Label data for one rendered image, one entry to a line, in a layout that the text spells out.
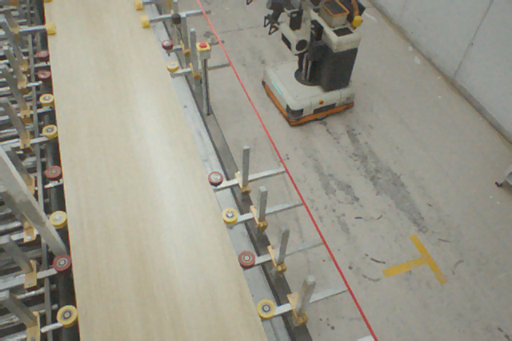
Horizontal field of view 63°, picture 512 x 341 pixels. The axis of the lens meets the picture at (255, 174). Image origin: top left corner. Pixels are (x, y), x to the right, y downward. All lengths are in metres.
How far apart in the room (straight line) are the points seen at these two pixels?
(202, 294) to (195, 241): 0.27
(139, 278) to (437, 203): 2.43
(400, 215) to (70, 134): 2.38
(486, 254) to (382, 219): 0.76
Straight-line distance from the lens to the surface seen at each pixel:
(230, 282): 1.92
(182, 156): 2.33
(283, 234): 1.77
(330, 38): 3.48
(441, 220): 3.50
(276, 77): 3.83
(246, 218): 2.15
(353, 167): 3.57
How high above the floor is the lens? 2.66
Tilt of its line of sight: 52 degrees down
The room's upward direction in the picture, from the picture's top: 4 degrees clockwise
